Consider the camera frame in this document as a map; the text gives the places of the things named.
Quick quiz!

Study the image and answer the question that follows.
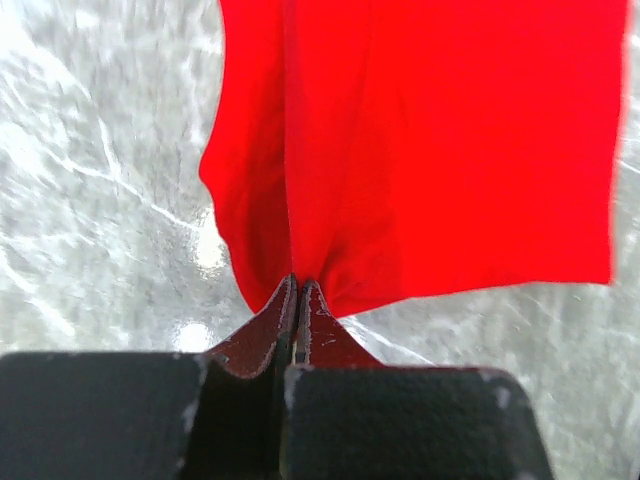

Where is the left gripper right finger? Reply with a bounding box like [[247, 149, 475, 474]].
[[282, 282, 553, 479]]

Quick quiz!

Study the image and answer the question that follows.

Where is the red t shirt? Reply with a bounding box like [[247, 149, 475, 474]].
[[200, 1, 632, 316]]

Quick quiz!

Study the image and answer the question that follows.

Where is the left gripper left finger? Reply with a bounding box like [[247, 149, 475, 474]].
[[1, 276, 298, 479]]

